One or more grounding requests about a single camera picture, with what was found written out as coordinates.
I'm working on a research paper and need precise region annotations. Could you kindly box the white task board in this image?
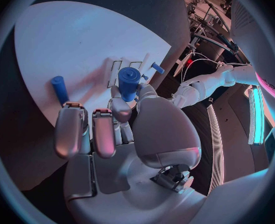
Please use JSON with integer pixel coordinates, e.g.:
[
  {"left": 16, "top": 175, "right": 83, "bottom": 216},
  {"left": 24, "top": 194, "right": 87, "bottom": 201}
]
[{"left": 13, "top": 0, "right": 173, "bottom": 135}]

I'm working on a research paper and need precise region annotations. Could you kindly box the metal equipment rack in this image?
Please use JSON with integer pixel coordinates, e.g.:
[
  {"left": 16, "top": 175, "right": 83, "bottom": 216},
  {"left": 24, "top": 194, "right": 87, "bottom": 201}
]
[{"left": 179, "top": 0, "right": 241, "bottom": 60}]

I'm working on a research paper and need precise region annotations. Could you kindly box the glowing light bar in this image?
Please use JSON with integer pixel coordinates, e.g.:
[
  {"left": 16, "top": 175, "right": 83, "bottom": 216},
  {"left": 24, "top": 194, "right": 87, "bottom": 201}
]
[{"left": 247, "top": 85, "right": 266, "bottom": 146}]

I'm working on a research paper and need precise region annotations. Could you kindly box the short blue cylinder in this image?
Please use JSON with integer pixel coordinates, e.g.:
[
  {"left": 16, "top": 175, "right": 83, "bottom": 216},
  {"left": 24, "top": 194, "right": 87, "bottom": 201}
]
[{"left": 150, "top": 62, "right": 166, "bottom": 75}]

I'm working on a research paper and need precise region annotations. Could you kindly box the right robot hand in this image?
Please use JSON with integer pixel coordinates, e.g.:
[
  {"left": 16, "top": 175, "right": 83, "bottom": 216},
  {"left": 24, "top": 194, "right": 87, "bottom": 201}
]
[{"left": 53, "top": 83, "right": 208, "bottom": 224}]

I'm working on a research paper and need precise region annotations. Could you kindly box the large blue cylinder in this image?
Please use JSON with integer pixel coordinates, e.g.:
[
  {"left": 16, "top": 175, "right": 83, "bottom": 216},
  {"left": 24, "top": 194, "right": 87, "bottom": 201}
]
[{"left": 117, "top": 67, "right": 142, "bottom": 103}]

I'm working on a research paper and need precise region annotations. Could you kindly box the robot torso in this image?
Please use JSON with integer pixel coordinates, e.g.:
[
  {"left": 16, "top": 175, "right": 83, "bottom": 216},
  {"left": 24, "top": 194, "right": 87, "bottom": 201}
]
[{"left": 205, "top": 0, "right": 275, "bottom": 197}]

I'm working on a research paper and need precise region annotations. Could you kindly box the white cable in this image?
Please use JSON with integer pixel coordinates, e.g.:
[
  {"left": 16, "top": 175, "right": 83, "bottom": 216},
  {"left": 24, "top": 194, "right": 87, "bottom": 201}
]
[
  {"left": 174, "top": 52, "right": 223, "bottom": 78},
  {"left": 182, "top": 58, "right": 248, "bottom": 83}
]

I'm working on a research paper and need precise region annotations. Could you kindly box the long blue peg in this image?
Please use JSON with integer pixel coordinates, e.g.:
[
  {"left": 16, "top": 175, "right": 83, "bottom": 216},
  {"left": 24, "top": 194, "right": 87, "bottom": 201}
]
[{"left": 50, "top": 75, "right": 71, "bottom": 108}]

